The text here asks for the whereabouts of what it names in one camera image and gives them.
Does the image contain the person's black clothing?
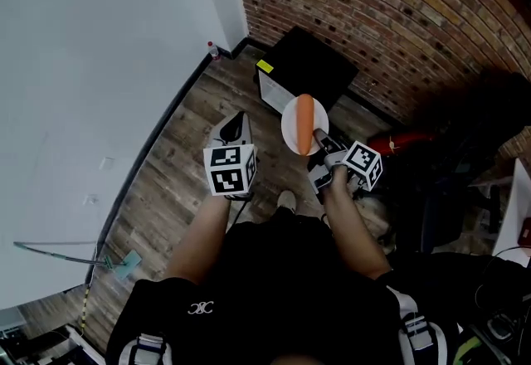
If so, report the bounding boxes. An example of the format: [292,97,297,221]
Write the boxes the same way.
[105,207,418,365]

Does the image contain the person's grey shoe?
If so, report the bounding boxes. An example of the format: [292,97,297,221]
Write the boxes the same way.
[276,189,298,215]

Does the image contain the white round plate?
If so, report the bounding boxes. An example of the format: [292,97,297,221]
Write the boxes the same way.
[280,95,330,156]

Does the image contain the black office chair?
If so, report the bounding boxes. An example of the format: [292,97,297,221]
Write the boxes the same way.
[389,71,531,255]

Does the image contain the white desk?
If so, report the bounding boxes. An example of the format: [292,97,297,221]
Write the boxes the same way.
[492,158,531,270]

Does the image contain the person's right forearm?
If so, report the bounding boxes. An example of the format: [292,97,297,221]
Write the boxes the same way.
[322,166,393,280]

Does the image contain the teal flat mop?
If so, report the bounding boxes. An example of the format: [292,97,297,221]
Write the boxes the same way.
[12,241,143,280]

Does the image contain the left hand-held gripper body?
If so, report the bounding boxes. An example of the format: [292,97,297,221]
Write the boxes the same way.
[202,110,259,201]

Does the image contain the person's left forearm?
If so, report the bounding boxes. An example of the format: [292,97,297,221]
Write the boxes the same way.
[165,192,234,285]

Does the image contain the orange carrot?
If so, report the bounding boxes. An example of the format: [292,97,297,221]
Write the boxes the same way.
[295,93,315,156]

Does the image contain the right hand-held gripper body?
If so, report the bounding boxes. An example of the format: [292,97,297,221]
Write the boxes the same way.
[306,135,383,202]

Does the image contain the red fire extinguisher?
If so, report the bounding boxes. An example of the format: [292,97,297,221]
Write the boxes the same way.
[367,131,439,157]

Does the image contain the black mini fridge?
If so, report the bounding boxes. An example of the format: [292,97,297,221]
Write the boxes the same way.
[253,26,360,116]

